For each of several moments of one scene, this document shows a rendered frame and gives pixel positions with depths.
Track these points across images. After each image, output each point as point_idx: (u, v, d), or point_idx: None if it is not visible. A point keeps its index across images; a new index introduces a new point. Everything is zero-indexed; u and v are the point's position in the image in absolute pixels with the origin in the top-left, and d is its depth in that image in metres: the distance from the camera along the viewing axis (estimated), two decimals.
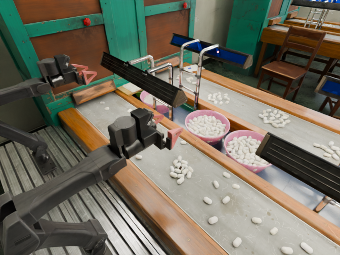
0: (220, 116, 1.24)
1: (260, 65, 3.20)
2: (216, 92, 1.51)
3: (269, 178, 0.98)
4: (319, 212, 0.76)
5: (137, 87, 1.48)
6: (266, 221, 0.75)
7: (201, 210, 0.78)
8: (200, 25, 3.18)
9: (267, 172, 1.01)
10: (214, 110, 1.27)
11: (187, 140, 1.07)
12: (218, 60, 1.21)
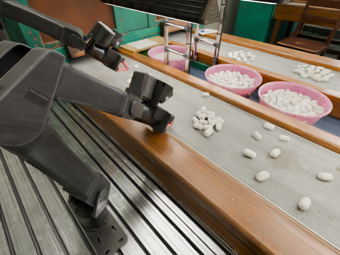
0: (247, 71, 1.01)
1: None
2: (237, 51, 1.28)
3: None
4: None
5: (143, 45, 1.25)
6: (338, 178, 0.53)
7: (242, 166, 0.56)
8: None
9: None
10: (239, 65, 1.05)
11: (211, 91, 0.84)
12: None
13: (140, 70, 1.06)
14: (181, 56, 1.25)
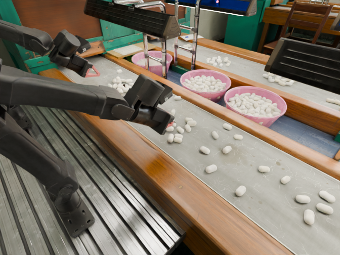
0: (220, 76, 1.11)
1: (261, 48, 3.07)
2: (216, 56, 1.37)
3: None
4: (339, 161, 0.63)
5: (128, 51, 1.34)
6: (276, 170, 0.62)
7: (197, 161, 0.65)
8: None
9: (273, 129, 0.88)
10: (213, 70, 1.14)
11: (182, 95, 0.94)
12: (217, 11, 1.07)
13: (123, 75, 1.15)
14: None
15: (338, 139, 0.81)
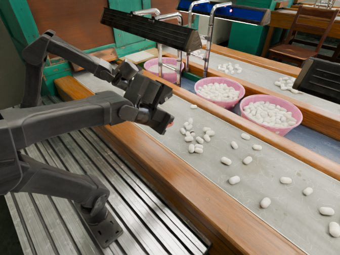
0: (232, 83, 1.13)
1: (266, 51, 3.08)
2: (226, 63, 1.39)
3: None
4: None
5: (140, 58, 1.36)
6: (297, 181, 0.64)
7: (219, 171, 0.67)
8: None
9: (289, 137, 0.89)
10: (226, 78, 1.16)
11: (198, 104, 0.95)
12: (230, 19, 1.09)
13: None
14: (174, 68, 1.36)
15: None
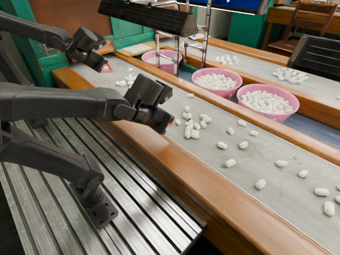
0: (230, 74, 1.13)
1: (265, 47, 3.08)
2: (224, 55, 1.39)
3: None
4: None
5: (138, 50, 1.36)
6: (293, 165, 0.64)
7: (215, 156, 0.67)
8: None
9: (286, 125, 0.89)
10: (223, 69, 1.16)
11: (195, 93, 0.95)
12: (228, 10, 1.09)
13: (134, 73, 1.17)
14: None
15: None
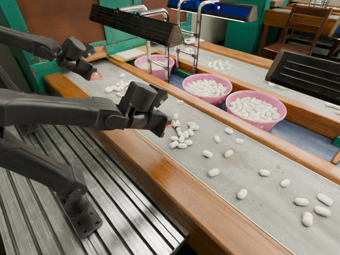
0: (221, 80, 1.14)
1: (261, 50, 3.09)
2: (217, 60, 1.40)
3: None
4: (336, 164, 0.65)
5: (131, 55, 1.37)
6: (276, 174, 0.65)
7: (200, 164, 0.68)
8: None
9: (273, 132, 0.90)
10: (215, 74, 1.17)
11: (185, 99, 0.96)
12: (219, 16, 1.10)
13: (126, 78, 1.18)
14: None
15: (336, 142, 0.83)
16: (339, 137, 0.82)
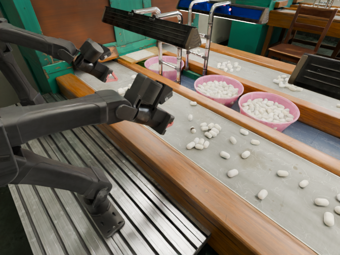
0: (231, 81, 1.15)
1: (265, 50, 3.10)
2: (226, 61, 1.41)
3: None
4: None
5: (141, 56, 1.38)
6: (294, 174, 0.66)
7: (218, 165, 0.69)
8: None
9: (286, 133, 0.91)
10: (225, 76, 1.18)
11: (198, 100, 0.97)
12: (230, 18, 1.11)
13: None
14: (174, 66, 1.38)
15: None
16: None
